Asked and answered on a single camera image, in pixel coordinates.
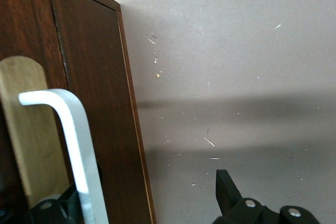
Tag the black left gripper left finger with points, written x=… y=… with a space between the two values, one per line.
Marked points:
x=68 y=203

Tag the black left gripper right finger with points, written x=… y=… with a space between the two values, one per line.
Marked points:
x=228 y=197

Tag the wooden drawer with brown front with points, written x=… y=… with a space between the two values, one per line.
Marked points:
x=23 y=19

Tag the dark brown wooden board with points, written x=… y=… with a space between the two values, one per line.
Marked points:
x=99 y=103

